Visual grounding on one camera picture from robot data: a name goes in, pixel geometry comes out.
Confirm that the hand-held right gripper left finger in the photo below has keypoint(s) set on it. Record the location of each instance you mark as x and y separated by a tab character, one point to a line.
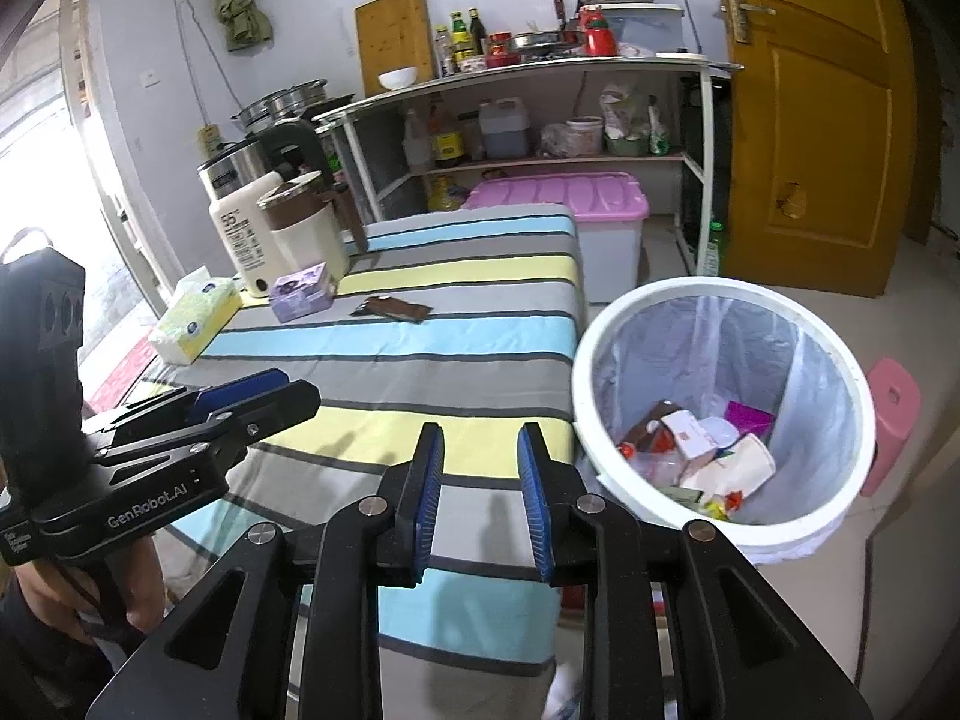
424	495

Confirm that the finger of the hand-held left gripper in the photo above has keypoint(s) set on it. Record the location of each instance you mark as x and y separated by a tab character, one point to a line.
277	405
240	390

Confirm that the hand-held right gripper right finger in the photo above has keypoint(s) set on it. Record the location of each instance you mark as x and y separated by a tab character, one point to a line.
536	495

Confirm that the clear jelly cup red lid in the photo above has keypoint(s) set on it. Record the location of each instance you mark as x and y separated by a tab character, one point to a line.
649	465

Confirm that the white round trash bin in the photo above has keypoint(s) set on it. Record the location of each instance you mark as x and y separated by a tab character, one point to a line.
600	390

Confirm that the brown wrapper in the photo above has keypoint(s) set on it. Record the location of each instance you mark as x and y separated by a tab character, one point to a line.
649	424
394	309

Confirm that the green wrapper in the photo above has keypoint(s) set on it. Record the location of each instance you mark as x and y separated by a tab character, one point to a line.
679	495

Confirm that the strawberry milk carton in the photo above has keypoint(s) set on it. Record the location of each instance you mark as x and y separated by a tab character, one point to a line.
694	435

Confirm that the yellow snack wrapper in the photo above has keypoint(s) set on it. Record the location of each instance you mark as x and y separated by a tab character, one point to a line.
720	506

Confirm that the small clear plastic cup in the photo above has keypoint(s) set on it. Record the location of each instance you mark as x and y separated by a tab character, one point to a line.
724	431

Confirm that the white packet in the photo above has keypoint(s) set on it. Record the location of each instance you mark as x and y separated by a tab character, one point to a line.
739	465

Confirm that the person's left forearm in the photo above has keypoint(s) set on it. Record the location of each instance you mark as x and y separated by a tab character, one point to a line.
37	679

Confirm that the person's left hand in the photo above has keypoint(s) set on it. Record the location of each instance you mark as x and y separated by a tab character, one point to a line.
45	600

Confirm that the yellow tissue pack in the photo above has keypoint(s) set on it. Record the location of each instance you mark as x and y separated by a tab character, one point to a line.
191	322

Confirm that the purple milk carton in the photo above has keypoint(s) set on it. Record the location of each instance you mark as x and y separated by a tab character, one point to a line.
300	294

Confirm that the red patterned floor mat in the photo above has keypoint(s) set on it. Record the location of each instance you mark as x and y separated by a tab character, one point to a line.
120	382

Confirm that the cream electric kettle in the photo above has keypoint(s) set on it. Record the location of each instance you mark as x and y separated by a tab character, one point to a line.
240	240

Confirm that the brown white soy milk maker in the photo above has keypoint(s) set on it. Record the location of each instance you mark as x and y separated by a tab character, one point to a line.
307	232

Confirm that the dark wooden chair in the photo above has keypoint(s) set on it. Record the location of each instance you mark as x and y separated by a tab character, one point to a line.
352	217

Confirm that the magenta wrapper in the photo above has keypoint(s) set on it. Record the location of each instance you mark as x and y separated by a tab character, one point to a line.
750	416

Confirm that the storage box with pink lid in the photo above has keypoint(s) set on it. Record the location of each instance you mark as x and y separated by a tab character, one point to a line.
600	255

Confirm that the yellow power strip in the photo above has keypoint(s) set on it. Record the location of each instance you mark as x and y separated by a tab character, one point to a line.
209	141

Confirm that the steel pot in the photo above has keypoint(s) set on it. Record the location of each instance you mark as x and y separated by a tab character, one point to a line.
255	112
304	97

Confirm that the clear bin liner bag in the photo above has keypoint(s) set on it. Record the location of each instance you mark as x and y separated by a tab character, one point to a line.
810	390

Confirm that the white plastic bottle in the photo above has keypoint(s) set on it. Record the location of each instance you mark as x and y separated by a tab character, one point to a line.
414	139

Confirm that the green floor bottle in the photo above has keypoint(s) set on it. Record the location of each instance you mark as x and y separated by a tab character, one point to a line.
715	251

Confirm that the dark oil bottle yellow label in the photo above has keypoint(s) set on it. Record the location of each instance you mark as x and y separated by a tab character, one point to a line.
448	142

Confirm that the white ceramic bowl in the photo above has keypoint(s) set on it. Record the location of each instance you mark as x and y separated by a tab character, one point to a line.
397	80

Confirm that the grey jerrycan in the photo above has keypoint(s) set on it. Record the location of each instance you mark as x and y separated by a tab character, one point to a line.
502	131

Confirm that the crumpled plastic bags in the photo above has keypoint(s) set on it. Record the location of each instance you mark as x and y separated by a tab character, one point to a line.
555	141

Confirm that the white plastic bucket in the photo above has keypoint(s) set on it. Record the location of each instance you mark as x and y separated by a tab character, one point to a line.
585	136

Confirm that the pink plastic stool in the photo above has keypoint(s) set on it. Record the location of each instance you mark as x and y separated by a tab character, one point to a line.
892	420

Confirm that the wooden cutting board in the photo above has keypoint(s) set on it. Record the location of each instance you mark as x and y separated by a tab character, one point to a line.
394	37

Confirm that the clear jar dark cap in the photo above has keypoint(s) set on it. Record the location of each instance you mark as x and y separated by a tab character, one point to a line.
445	52

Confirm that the green bottle yellow label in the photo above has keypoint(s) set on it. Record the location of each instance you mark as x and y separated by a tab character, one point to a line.
460	41

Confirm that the white kitchen shelf unit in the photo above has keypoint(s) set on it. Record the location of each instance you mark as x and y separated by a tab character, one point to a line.
525	69

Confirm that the red jar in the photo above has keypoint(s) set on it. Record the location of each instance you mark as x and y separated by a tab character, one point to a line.
499	51

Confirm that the dark sauce bottle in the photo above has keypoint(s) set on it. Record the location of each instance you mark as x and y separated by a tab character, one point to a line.
478	34

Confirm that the shallow steel pan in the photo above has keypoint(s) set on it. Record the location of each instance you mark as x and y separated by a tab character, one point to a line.
536	45

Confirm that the yellow wooden door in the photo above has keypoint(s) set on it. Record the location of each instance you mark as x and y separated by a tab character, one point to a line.
810	127

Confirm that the red plastic bottle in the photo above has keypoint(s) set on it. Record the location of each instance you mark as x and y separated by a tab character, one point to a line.
598	34

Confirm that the white plastic container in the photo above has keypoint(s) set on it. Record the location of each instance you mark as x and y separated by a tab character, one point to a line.
652	26

